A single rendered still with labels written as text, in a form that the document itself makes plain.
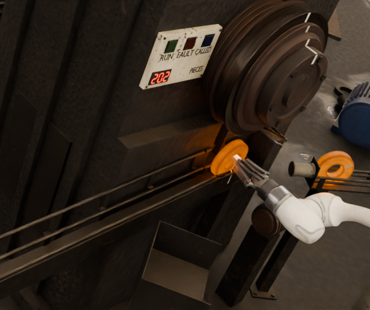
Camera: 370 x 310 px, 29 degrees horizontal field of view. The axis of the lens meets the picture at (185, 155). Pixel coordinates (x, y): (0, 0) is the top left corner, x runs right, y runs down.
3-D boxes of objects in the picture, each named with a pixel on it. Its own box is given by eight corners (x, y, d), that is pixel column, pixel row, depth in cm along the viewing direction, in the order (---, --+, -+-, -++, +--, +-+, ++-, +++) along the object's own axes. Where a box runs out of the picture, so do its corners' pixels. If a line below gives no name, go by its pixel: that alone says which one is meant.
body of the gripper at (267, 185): (260, 205, 241) (241, 187, 245) (275, 198, 247) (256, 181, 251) (270, 189, 237) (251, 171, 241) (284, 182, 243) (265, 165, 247)
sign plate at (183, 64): (138, 85, 206) (158, 31, 196) (197, 73, 225) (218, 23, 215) (143, 90, 205) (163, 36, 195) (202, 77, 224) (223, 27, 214)
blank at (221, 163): (218, 146, 242) (225, 152, 241) (247, 133, 252) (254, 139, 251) (204, 178, 252) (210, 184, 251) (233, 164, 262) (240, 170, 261)
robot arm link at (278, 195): (286, 211, 246) (273, 199, 248) (298, 192, 241) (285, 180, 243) (270, 218, 239) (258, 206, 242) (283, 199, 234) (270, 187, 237)
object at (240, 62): (191, 136, 229) (247, 7, 203) (276, 111, 262) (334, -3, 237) (205, 149, 226) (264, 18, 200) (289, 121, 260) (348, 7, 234)
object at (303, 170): (286, 170, 281) (291, 157, 277) (307, 171, 283) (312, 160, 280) (291, 179, 276) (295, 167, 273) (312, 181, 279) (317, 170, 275)
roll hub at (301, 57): (243, 126, 226) (279, 51, 211) (292, 111, 246) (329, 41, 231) (255, 136, 224) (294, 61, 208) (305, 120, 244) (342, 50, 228)
